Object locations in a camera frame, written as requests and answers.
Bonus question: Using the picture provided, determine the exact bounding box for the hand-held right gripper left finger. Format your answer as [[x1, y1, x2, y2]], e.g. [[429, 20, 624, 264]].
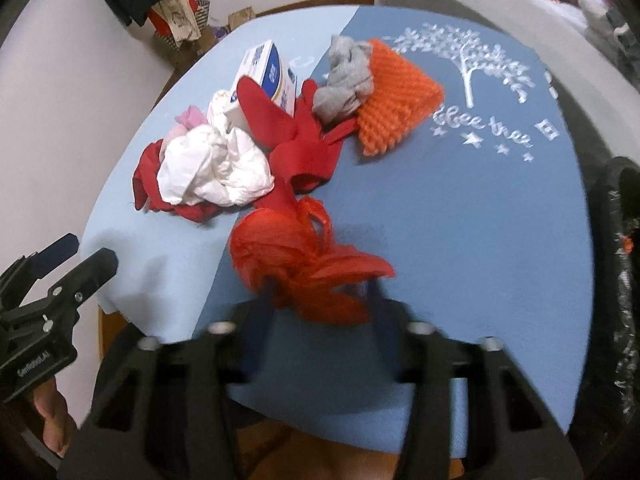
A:
[[57, 280, 281, 480]]

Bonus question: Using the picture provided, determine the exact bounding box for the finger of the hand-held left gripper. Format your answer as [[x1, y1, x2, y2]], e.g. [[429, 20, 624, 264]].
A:
[[44, 248, 120, 313], [20, 232, 81, 281]]

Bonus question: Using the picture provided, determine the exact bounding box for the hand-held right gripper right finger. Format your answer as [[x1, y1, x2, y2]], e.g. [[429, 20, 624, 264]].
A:
[[367, 280, 586, 480]]

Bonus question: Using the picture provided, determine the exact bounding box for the red mesh bag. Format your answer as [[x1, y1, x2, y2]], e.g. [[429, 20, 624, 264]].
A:
[[228, 196, 397, 324]]

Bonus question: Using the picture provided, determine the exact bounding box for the red cloth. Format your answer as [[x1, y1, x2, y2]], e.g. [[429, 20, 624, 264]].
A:
[[132, 139, 222, 224]]

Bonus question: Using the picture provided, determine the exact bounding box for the white plastic bag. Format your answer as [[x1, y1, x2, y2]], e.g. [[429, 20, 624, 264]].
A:
[[157, 89, 277, 207]]

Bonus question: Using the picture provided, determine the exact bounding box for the long red cloth strip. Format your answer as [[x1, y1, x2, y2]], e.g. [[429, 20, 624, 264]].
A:
[[235, 75, 360, 213]]

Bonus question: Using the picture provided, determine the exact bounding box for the small pink cloth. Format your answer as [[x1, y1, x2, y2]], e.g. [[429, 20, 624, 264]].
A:
[[174, 105, 208, 130]]

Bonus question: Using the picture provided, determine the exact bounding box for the orange foam net sleeve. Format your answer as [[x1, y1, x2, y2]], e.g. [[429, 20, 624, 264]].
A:
[[355, 38, 446, 157]]

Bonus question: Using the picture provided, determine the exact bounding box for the grey cloth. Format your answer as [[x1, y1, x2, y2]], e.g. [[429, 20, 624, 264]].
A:
[[311, 34, 376, 127]]

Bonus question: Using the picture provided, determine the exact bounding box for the white and blue carton box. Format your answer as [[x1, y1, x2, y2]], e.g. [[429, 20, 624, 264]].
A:
[[223, 39, 300, 117]]

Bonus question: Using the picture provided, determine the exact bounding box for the bin with black bag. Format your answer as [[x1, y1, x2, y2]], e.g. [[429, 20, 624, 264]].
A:
[[569, 156, 640, 463]]

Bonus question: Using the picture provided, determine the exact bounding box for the person's left hand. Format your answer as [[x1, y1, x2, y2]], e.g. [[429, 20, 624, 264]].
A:
[[30, 386, 80, 461]]

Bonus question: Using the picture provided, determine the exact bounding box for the blue printed tablecloth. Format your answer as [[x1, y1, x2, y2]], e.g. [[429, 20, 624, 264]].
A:
[[79, 4, 594, 462]]

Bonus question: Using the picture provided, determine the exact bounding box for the printed beige paper bag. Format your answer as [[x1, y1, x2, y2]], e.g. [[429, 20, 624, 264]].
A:
[[149, 0, 202, 52]]

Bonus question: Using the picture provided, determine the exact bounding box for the striped black white bag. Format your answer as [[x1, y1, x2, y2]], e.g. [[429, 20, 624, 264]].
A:
[[195, 0, 212, 37]]

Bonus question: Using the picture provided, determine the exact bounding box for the small brown paper bag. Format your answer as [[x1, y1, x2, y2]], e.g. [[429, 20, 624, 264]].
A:
[[228, 7, 257, 32]]

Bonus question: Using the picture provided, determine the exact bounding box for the grey pillow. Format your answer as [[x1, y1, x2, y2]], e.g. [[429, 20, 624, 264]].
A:
[[577, 0, 608, 43]]

